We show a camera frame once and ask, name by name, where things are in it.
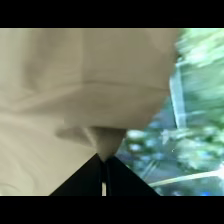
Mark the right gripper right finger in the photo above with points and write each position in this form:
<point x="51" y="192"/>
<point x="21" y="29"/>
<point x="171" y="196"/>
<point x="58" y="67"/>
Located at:
<point x="126" y="181"/>

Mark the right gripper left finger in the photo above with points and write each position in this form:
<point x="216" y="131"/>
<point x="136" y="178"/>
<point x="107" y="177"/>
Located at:
<point x="83" y="181"/>

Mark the beige garment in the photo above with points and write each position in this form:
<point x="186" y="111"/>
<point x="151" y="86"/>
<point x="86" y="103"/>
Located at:
<point x="83" y="83"/>

